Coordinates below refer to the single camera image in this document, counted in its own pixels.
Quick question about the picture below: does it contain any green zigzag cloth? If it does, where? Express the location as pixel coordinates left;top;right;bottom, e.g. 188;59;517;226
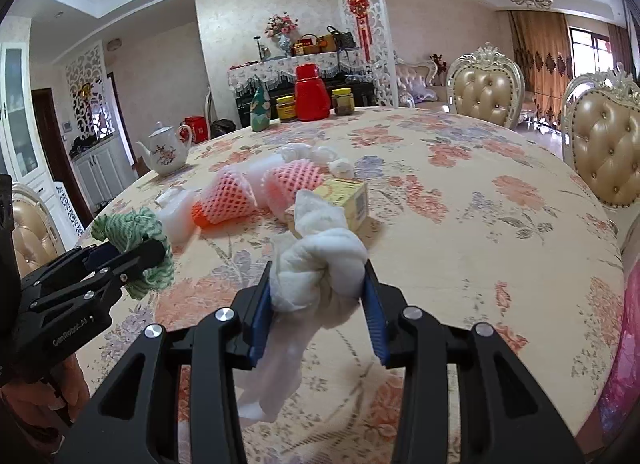
91;207;175;300

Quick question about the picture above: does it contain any white knotted tissue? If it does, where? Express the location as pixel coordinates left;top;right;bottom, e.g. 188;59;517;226
234;190;369;428

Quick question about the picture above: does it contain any white foam block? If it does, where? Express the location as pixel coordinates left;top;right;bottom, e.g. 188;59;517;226
155;187;195;246

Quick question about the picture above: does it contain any white plastic bag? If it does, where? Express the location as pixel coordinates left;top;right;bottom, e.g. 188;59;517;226
277;143;338;167

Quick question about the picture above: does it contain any pink trash bag bin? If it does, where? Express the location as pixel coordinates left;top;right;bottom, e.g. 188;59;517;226
598;245;639;442

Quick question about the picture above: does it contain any person's left hand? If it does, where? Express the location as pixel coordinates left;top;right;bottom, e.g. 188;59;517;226
1;354;90;458

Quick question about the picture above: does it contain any white floral teapot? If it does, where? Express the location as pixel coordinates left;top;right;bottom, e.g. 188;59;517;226
137;122;193;176

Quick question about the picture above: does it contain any pink foam fruit net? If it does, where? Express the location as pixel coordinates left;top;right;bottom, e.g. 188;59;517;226
198;166;257;226

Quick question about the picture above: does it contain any green peacock bottle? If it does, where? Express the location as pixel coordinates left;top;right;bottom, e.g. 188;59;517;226
250;76;271;132

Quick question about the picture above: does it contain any yellow-lid jar left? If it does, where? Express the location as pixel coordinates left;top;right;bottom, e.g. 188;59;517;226
277;96;297;123

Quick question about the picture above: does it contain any yellow-lid jar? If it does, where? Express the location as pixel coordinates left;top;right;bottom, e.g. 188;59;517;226
332;87;355;116
277;96;297;123

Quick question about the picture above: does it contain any yellow carton box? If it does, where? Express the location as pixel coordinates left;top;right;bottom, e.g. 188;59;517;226
284;178;369;238

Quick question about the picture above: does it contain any red thermos jug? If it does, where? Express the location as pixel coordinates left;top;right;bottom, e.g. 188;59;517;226
295;63;331;122

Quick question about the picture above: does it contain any yellow-lid jar right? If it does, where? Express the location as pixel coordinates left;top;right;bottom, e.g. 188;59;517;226
332;87;355;116

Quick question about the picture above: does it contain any flower vase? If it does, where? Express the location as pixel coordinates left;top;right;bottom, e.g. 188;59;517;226
264;12;298;57

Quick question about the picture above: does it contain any beige tufted chair near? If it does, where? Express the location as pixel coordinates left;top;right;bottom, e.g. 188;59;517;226
561;63;639;210

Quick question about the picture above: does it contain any beige tufted chair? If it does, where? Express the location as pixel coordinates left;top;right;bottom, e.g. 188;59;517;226
446;42;525;129
561;63;639;210

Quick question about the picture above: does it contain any beige tufted chair far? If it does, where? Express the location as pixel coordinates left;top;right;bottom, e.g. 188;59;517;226
446;42;525;129

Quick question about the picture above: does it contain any black piano with lace cover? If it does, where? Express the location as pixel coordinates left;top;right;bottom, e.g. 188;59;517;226
226;48;379;127

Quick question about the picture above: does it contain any white sofa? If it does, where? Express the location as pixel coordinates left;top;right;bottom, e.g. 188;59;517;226
395;59;442;108

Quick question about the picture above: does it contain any brown curtain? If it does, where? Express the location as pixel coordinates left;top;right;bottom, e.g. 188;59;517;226
508;10;573;125

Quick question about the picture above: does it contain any red Chinese knot ornament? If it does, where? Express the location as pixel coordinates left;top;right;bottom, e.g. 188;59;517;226
347;0;372;62

